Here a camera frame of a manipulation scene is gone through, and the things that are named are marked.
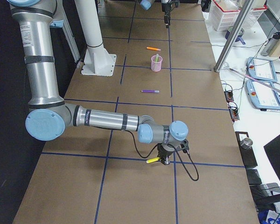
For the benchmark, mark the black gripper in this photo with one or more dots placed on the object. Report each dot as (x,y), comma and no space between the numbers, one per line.
(165,8)
(163,153)

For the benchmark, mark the yellow highlighter pen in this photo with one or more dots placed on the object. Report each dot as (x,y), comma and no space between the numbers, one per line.
(152,160)

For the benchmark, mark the green highlighter pen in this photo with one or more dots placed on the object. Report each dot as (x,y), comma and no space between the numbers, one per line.
(156,58)

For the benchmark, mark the orange highlighter pen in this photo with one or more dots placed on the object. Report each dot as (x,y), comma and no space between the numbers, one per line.
(154,49)

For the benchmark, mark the pink mesh pen holder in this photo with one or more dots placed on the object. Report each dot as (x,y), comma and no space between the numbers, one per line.
(156,66)

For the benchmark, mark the purple highlighter pen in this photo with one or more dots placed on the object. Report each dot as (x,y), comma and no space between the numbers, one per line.
(150,91)

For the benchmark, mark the white red plastic basket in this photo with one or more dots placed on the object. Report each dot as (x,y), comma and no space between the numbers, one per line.
(221,19)

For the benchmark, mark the steel cup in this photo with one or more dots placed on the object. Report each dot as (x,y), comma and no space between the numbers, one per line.
(246,143)

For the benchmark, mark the black box on side table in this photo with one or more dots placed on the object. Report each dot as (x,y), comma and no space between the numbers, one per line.
(247,155)

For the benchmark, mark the black power strip near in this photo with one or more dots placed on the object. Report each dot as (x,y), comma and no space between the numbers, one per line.
(233,110)

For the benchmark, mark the black power strip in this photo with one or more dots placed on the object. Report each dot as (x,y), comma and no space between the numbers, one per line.
(233,110)
(229,96)

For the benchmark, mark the black power strip far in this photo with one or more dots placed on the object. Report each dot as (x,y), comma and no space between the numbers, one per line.
(229,96)

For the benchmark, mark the far blue teach pendant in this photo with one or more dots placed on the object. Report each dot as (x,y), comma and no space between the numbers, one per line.
(261,69)

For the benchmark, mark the blue teach pendant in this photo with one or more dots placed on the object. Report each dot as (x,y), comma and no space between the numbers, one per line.
(262,97)
(261,69)

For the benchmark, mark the grey water bottle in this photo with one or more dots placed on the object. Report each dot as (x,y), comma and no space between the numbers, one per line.
(271,43)

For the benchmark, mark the near blue teach pendant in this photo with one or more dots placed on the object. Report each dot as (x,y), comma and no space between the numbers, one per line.
(262,97)

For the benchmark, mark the aluminium frame post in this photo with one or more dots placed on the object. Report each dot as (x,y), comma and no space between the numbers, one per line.
(233,35)

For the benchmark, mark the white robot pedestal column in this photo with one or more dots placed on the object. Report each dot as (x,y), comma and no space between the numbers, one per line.
(97,61)

